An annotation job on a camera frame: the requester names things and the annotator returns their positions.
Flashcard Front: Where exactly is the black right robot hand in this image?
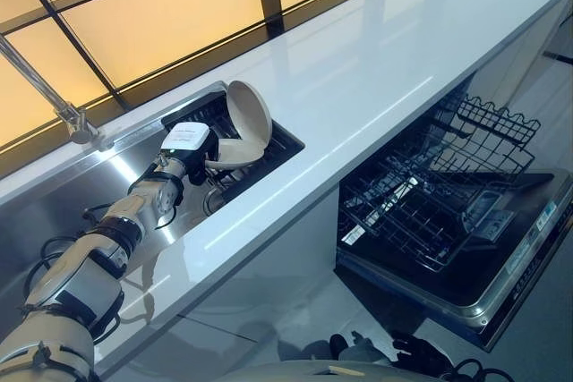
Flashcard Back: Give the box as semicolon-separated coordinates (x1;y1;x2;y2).
329;330;458;382

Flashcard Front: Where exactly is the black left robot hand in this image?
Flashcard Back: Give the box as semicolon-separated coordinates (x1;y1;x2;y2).
159;121;221;186

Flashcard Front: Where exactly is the beige round plate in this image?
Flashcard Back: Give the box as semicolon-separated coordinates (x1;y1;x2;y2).
204;132;270;174
227;80;273;151

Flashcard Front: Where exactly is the open dishwasher door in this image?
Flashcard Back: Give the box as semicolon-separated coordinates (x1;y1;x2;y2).
334;169;573;352

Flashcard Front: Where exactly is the dishwasher detergent dispenser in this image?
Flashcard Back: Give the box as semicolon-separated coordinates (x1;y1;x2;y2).
464;191;517;241

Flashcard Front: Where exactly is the round sink drain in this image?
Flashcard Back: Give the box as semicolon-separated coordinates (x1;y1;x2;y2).
201;186;226;218

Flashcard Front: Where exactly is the black sink drying rack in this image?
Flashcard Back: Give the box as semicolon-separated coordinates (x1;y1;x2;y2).
159;89;307;207

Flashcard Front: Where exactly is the stainless steel sink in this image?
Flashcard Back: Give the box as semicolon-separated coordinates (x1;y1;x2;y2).
0;80;308;311

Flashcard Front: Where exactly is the white kitchen cabinet front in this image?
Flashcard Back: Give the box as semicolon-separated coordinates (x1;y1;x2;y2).
105;183;342;382

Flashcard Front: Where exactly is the silver kitchen faucet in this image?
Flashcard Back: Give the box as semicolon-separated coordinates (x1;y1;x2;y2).
0;35;102;146

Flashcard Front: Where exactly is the white label sticker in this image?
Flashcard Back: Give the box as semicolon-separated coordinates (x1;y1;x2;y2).
534;201;559;229

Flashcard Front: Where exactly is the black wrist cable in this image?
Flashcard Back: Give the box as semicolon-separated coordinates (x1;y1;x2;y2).
447;356;487;382

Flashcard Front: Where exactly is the black wire dishwasher rack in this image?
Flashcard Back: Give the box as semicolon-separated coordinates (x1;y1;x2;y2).
338;148;537;274

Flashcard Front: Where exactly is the small black wire rack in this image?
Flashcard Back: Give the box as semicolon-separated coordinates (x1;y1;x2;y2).
430;92;541;151

